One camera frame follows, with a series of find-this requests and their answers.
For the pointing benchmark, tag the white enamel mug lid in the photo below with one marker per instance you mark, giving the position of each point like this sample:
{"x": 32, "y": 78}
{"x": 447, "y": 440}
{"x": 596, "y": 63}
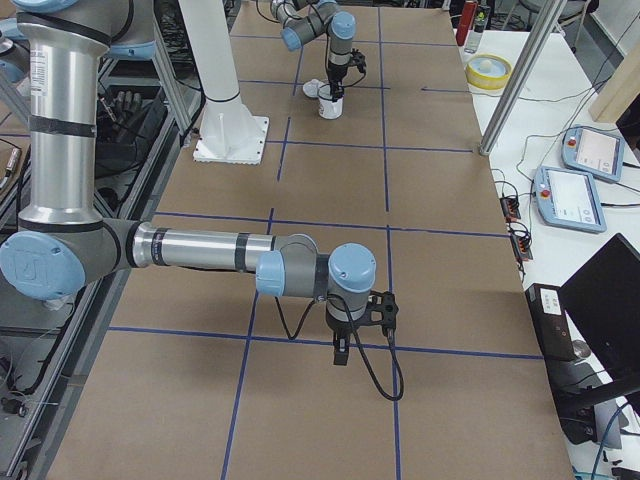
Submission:
{"x": 311, "y": 88}

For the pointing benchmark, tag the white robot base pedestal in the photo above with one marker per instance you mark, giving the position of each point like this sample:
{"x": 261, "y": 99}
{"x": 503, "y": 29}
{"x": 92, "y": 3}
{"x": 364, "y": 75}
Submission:
{"x": 228, "y": 132}

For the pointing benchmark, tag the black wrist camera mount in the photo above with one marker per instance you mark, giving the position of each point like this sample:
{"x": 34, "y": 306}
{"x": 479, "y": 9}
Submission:
{"x": 381, "y": 310}
{"x": 358, "y": 60}

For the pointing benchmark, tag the lower orange connector board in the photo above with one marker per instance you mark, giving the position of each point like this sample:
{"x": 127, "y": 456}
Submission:
{"x": 521, "y": 249}

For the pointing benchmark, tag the aluminium frame post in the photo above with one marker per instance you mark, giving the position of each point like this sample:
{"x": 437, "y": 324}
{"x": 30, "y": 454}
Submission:
{"x": 547, "y": 18}

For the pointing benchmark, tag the upper teach pendant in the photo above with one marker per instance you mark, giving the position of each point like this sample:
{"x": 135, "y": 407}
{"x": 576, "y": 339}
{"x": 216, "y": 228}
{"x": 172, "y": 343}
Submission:
{"x": 593, "y": 151}

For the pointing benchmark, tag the teach pendant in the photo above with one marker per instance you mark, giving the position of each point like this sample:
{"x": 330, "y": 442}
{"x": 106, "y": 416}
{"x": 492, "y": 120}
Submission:
{"x": 568, "y": 199}
{"x": 593, "y": 151}

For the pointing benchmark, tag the black computer box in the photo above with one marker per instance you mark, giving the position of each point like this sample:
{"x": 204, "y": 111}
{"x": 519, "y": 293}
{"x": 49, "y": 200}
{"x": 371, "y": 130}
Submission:
{"x": 550, "y": 322}

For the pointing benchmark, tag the yellow rimmed round container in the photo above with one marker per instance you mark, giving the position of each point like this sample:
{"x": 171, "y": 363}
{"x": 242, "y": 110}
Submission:
{"x": 488, "y": 71}

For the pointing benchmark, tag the clear glass funnel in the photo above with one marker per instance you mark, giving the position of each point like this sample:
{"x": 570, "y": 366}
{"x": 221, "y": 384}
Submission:
{"x": 324, "y": 93}

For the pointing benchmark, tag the red bottle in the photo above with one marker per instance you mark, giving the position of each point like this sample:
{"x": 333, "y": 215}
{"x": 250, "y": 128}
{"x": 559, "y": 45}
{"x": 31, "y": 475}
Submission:
{"x": 465, "y": 21}

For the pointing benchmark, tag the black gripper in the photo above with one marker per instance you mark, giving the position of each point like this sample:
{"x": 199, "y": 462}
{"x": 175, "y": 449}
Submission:
{"x": 341, "y": 329}
{"x": 335, "y": 74}

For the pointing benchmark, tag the upper orange connector board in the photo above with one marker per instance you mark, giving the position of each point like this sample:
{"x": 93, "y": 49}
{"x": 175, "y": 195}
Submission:
{"x": 510, "y": 207}

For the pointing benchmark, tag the lower teach pendant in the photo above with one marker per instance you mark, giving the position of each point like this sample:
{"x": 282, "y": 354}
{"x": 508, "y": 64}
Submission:
{"x": 568, "y": 199}

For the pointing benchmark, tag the white enamel mug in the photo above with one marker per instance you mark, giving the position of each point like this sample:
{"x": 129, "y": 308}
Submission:
{"x": 330, "y": 110}

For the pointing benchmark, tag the orange connector board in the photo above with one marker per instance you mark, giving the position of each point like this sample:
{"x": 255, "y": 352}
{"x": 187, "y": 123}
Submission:
{"x": 521, "y": 249}
{"x": 510, "y": 207}

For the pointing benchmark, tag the black monitor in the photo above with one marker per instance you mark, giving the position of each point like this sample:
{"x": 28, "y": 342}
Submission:
{"x": 602, "y": 300}

